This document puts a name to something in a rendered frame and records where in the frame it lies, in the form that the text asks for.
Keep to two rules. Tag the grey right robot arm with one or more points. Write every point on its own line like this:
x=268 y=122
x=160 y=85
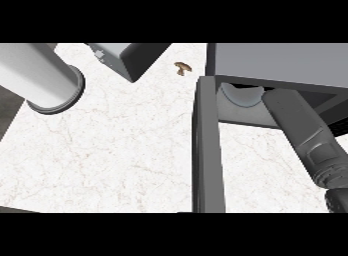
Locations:
x=304 y=136

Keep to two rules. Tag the dark grey microwave door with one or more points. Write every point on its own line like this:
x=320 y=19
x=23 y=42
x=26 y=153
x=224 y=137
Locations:
x=206 y=146

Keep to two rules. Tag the pale glass microwave plate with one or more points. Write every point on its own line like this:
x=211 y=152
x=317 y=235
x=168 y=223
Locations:
x=240 y=97

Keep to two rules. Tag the grey white milk carton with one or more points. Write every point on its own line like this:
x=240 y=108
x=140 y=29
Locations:
x=132 y=58

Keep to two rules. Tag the grey microwave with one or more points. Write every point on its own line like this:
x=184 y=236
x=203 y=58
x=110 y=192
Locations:
x=285 y=63

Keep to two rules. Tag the small brown mushroom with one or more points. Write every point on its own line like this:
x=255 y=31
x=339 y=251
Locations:
x=181 y=68

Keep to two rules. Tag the white cylinder with dark rim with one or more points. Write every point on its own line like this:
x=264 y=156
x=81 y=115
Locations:
x=31 y=73

